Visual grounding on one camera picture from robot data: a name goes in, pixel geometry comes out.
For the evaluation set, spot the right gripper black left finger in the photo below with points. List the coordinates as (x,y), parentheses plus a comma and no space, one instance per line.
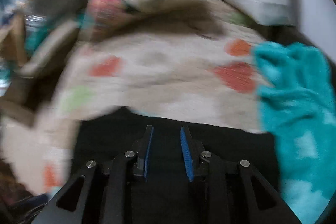
(101,192)

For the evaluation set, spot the black pants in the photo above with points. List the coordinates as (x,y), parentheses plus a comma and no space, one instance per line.
(168,196)

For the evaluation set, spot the beige padded seat cushion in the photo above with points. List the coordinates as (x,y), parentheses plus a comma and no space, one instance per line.
(52,53)

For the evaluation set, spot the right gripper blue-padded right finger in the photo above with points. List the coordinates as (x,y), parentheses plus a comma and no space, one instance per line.
(223,181)

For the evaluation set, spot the quilted patchwork bedspread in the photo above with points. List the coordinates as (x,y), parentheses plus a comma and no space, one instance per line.
(192,66)

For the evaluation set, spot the teal fleece blanket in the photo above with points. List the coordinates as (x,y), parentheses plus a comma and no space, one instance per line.
(298,108)

